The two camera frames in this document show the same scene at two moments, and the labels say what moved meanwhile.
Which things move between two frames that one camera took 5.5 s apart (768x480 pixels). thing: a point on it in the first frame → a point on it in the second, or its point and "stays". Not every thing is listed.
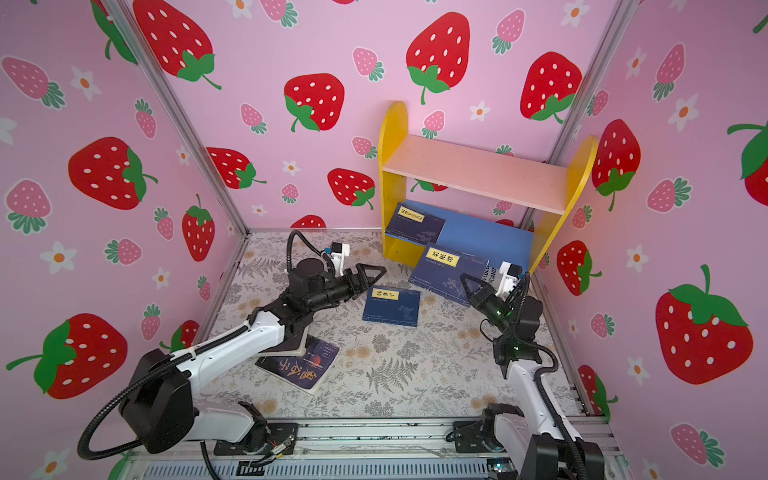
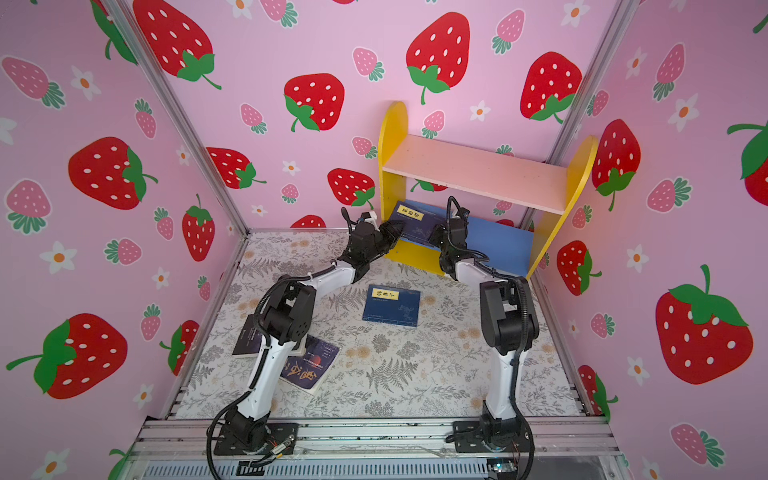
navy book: x=392 y=306 stays
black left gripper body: x=333 y=292 → x=378 y=244
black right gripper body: x=498 y=316 → x=446 y=254
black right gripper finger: x=485 y=295 → x=440 y=237
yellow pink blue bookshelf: x=499 y=207 stays
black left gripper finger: x=361 y=281 → x=392 y=230
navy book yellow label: x=438 y=270 → x=418 y=220
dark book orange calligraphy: x=310 y=371 stays
